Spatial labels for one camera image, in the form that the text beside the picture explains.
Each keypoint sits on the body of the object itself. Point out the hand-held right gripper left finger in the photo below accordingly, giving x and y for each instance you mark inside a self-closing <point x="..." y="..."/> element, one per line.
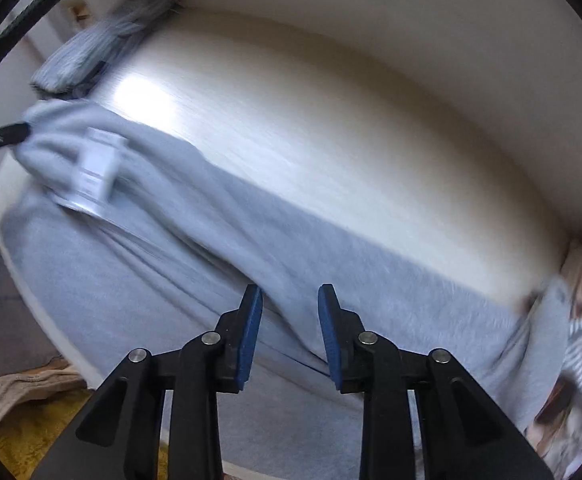
<point x="250" y="335"/>

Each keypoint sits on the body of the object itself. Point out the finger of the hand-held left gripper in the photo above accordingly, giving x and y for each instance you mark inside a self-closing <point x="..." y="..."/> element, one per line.
<point x="1" y="137"/>

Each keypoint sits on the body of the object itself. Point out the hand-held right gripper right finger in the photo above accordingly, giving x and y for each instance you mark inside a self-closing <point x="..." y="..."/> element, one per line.
<point x="330" y="335"/>

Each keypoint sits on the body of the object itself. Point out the grey fleece pants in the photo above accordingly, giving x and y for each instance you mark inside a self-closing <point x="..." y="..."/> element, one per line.
<point x="171" y="260"/>

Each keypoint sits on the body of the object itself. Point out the black white striped cloth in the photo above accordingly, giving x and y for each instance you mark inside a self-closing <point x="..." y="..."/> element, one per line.
<point x="96" y="40"/>

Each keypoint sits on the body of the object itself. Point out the yellow fuzzy garment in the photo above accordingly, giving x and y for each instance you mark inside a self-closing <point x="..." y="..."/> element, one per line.
<point x="36" y="440"/>

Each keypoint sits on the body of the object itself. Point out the beige quilted jacket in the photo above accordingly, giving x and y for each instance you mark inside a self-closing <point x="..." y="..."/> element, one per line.
<point x="11" y="395"/>

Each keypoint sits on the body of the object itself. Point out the pale grey white garment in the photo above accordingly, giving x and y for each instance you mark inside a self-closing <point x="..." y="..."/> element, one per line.
<point x="576" y="435"/>

